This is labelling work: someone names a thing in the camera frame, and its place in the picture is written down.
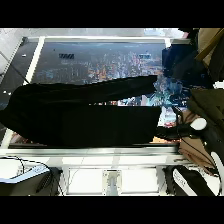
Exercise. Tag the black pants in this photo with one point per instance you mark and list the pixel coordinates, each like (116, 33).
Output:
(83, 123)

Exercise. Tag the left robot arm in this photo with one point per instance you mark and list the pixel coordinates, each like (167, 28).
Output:
(20, 188)

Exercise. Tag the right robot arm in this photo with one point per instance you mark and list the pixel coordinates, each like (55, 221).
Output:
(216, 140)

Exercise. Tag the dark blue garment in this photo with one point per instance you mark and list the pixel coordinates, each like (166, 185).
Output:
(181, 63)

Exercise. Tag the brown garment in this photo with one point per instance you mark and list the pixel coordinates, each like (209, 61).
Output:
(195, 146)

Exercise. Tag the dark olive garment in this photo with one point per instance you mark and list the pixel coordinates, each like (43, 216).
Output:
(206, 100)

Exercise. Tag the black garment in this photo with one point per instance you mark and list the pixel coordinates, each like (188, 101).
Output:
(218, 63)

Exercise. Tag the tan garment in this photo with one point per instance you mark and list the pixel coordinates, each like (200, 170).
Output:
(205, 40)

